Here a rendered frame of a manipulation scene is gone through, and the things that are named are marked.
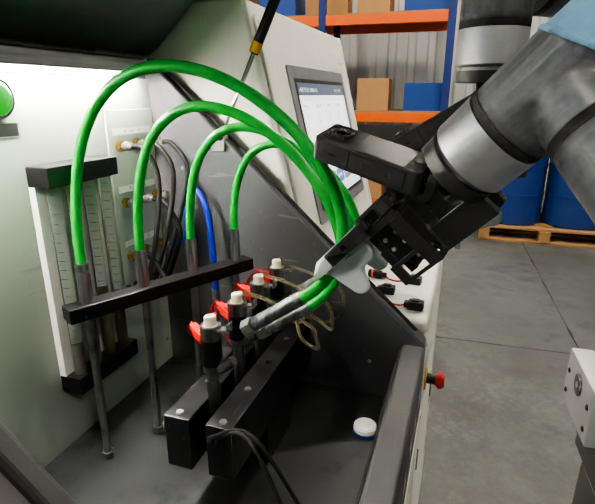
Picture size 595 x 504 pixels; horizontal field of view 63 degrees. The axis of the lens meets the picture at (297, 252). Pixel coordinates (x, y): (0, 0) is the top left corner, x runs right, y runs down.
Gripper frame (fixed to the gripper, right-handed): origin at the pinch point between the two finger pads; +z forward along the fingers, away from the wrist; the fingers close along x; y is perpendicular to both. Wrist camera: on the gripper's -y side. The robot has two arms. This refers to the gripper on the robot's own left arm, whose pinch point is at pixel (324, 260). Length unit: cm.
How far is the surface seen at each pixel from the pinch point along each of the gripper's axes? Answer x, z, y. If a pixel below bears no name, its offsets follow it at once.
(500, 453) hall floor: 105, 99, 109
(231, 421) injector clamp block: -10.9, 21.5, 6.7
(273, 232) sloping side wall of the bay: 23.7, 25.8, -9.8
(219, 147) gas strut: 24.5, 21.3, -27.8
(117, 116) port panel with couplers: 13.3, 23.1, -41.9
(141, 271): -1.8, 26.9, -17.9
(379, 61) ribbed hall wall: 597, 222, -127
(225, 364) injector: -7.3, 18.8, 0.9
